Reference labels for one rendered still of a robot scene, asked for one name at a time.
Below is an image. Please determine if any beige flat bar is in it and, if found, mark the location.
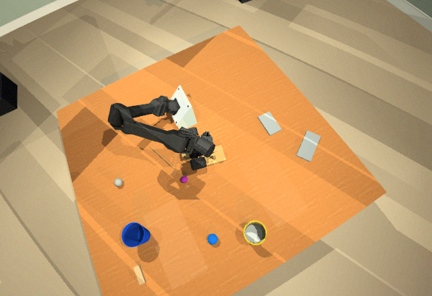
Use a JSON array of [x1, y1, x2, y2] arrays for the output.
[[134, 265, 146, 285]]

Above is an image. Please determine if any blue ball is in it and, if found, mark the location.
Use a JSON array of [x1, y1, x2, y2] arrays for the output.
[[207, 234, 218, 245]]

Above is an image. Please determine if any yellow mug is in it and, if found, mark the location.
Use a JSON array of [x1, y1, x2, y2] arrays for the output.
[[244, 220, 267, 245]]

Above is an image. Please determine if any blue tapered cup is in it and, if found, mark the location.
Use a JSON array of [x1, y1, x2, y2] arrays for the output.
[[121, 222, 151, 247]]

